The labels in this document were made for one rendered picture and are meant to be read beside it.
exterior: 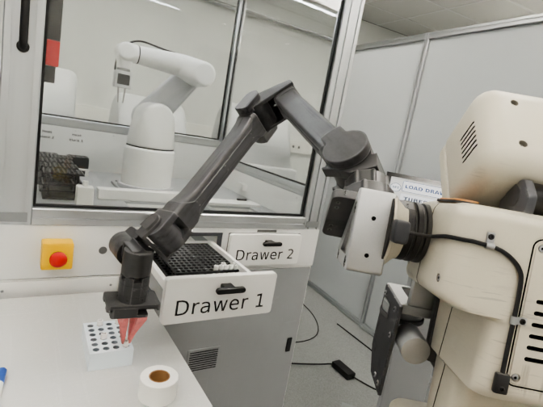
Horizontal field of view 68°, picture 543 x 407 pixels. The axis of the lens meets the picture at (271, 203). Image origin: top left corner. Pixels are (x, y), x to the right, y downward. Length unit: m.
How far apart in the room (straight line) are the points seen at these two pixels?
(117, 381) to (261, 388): 0.91
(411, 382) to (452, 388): 1.21
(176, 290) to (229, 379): 0.74
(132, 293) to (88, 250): 0.40
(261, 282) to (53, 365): 0.47
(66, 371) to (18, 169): 0.50
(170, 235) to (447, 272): 0.51
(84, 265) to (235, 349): 0.63
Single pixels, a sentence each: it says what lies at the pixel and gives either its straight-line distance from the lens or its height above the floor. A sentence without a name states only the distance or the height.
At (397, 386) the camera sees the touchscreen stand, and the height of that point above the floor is 0.35.
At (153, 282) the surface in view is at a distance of 1.06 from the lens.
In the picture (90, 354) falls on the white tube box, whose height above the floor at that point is 0.80.
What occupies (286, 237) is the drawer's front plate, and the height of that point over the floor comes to 0.92.
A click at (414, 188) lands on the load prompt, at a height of 1.15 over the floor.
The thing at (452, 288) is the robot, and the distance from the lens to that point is 0.52.
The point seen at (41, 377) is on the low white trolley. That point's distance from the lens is 0.92.
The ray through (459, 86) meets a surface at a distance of 2.66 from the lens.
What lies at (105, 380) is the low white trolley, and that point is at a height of 0.76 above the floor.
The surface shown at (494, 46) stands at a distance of 2.60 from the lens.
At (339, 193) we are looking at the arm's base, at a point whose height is 1.21.
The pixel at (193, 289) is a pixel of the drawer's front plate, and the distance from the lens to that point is 0.95.
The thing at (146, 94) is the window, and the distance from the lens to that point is 1.18.
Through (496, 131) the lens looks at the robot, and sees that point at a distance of 0.59.
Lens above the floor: 1.28
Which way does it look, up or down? 10 degrees down
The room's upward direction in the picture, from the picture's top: 10 degrees clockwise
